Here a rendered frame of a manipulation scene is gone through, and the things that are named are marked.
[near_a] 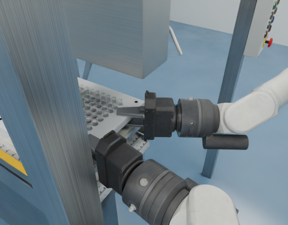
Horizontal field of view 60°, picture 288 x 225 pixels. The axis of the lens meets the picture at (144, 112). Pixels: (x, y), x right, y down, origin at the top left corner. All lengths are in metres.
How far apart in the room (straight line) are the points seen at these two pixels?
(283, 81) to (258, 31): 0.52
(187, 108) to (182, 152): 1.27
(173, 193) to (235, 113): 0.24
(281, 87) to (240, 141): 0.15
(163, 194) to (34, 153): 0.19
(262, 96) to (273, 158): 1.40
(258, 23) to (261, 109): 0.60
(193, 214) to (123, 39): 0.32
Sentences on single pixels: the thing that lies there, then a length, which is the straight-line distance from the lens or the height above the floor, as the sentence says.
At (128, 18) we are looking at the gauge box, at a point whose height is 1.16.
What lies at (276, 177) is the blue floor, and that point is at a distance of 1.84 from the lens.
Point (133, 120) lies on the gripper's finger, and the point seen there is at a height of 0.93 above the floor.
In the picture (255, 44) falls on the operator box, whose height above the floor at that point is 0.89.
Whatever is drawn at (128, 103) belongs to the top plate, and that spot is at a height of 0.95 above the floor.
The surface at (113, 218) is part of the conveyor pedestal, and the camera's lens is 1.05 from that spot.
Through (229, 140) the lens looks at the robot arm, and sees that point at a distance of 0.58.
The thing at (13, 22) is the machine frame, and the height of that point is 1.23.
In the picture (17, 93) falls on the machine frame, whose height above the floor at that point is 1.18.
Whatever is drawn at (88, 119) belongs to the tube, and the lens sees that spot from 0.53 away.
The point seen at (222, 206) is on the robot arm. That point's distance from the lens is 0.37.
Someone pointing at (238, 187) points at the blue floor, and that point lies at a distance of 1.69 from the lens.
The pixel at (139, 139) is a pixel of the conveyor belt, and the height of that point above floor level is 0.83.
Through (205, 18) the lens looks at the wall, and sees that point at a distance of 4.10.
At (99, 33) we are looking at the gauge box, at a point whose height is 1.12.
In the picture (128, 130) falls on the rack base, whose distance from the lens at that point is 0.58.
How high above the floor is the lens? 1.29
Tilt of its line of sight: 38 degrees down
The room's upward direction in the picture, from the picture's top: straight up
